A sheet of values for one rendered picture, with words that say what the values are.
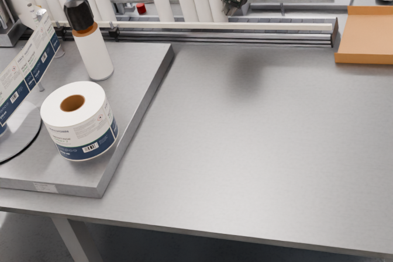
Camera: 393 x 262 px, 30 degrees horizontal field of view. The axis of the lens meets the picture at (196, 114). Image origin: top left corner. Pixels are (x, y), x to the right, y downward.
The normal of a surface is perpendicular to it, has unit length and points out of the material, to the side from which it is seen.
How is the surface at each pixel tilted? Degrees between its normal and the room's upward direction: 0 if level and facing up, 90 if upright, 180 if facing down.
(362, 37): 0
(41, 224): 0
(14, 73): 90
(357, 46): 0
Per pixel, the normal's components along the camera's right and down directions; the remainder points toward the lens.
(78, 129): 0.18, 0.62
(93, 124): 0.61, 0.42
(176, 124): -0.22, -0.72
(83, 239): 0.93, 0.06
